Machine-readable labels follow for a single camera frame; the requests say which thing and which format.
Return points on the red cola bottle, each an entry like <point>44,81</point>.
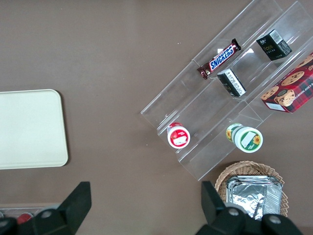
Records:
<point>24,217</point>

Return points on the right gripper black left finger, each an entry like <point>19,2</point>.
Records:
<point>71,210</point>

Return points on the red plaid cookie box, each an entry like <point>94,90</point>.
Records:
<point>293,90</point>

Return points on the light wicker basket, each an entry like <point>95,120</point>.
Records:
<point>244,169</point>

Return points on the cream rectangular plastic tray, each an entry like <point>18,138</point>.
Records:
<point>31,129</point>

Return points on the clear acrylic bottle rack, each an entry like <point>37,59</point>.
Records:
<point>14,208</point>

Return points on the Snickers chocolate bar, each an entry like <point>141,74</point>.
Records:
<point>220,60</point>

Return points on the clear acrylic stepped shelf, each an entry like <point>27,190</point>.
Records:
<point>212,110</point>

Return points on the green sunflower-label jar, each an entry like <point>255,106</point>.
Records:
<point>248,139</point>

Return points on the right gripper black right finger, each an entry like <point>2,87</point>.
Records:
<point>215,215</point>

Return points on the silver foil packets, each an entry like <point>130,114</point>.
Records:
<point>252,195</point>

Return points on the small black carton box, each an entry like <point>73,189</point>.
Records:
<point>275,47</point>
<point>231,83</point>

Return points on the red-lidded small jar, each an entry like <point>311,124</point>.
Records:
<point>179,137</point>

